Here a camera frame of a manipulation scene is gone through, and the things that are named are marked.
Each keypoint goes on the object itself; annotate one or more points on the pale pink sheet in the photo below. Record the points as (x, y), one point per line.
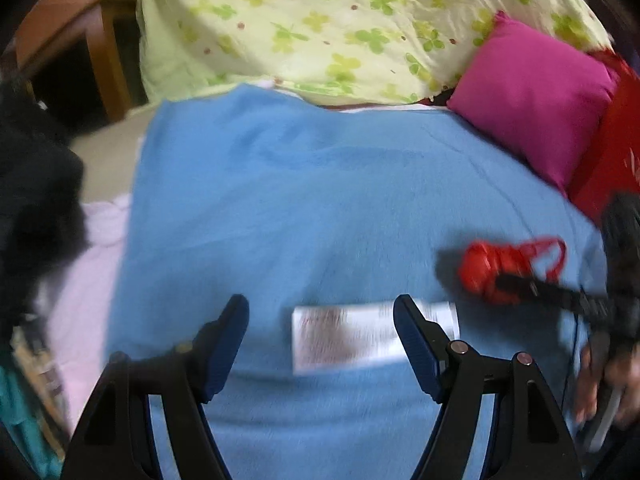
(85, 285)

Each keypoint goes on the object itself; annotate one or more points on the person's right hand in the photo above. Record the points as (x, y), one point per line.
(595, 385)

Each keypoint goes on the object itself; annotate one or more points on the wooden chair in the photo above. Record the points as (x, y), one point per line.
(95, 35)

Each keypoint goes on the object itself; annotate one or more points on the magenta pillow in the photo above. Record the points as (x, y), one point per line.
(530, 100)

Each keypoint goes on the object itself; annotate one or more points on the white printed paper slip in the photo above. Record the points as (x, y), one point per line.
(350, 337)

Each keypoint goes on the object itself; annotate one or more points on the beige mattress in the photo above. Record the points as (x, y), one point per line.
(110, 160)

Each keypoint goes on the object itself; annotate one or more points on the light blue blanket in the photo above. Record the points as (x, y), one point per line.
(325, 210)

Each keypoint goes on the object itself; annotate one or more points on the red plastic bag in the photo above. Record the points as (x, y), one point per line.
(487, 265)

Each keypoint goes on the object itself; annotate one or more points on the red fabric bag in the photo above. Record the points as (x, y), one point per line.
(615, 150)

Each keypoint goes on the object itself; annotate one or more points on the green floral quilt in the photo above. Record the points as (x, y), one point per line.
(350, 20)

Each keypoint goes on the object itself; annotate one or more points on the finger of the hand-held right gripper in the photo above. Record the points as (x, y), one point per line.
(550, 292)

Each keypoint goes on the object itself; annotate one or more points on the teal cloth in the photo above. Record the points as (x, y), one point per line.
(25, 420)

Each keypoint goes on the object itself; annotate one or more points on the pile of black clothes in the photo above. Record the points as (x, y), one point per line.
(35, 210)

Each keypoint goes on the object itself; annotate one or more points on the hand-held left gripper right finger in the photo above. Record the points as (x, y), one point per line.
(415, 350)

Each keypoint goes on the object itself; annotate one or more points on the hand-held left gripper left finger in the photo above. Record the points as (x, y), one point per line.
(227, 345)

